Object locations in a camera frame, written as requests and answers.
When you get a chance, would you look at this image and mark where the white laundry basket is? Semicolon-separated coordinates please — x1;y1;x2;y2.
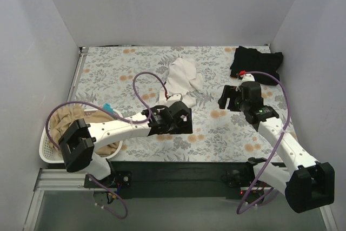
39;109;123;163

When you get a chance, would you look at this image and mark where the floral table cloth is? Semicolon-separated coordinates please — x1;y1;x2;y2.
73;47;272;162

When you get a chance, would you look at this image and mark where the black folded t shirt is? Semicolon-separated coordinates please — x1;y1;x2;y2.
230;46;284;80

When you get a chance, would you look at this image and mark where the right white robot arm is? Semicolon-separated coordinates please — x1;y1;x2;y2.
218;81;335;213

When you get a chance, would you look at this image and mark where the white t shirt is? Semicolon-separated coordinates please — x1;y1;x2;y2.
157;58;203;108

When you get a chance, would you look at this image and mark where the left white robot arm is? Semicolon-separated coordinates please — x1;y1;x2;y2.
58;101;192;188

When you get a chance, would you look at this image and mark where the teal cloth item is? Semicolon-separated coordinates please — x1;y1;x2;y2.
103;103;114;114

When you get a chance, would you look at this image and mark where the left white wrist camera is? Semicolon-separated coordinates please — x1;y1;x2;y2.
163;94;183;107

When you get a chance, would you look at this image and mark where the beige t shirt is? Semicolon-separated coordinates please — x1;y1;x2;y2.
49;104;113;144

